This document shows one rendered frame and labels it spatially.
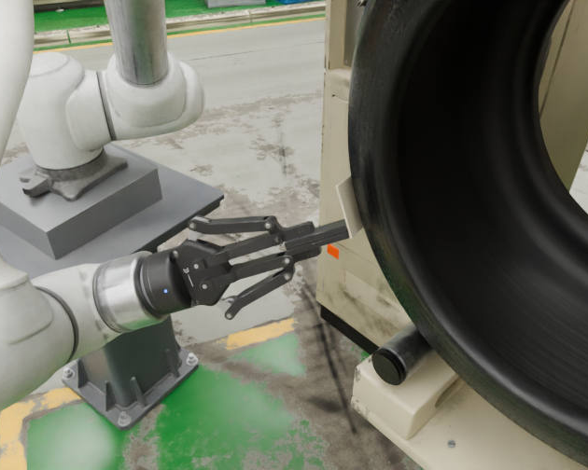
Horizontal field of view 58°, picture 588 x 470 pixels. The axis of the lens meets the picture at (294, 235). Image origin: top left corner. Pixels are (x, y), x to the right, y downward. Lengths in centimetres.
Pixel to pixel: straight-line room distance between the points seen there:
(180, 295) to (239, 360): 119
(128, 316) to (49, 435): 116
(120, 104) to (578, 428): 98
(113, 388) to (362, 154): 128
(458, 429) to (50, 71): 98
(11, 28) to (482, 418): 71
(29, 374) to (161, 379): 120
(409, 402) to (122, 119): 85
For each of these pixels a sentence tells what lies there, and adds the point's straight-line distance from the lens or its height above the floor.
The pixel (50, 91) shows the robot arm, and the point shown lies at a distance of 120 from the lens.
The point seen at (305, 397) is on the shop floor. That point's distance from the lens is 170.
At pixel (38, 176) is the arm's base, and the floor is 77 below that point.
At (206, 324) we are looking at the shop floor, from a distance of 192.
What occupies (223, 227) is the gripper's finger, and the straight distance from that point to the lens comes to 59.
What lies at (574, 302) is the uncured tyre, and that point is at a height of 91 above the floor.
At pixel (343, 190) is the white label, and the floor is 108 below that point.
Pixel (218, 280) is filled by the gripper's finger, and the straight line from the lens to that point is 61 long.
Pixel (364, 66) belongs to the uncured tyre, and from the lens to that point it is 49.
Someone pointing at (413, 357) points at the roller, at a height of 92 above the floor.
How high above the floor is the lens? 137
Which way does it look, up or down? 37 degrees down
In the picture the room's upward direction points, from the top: straight up
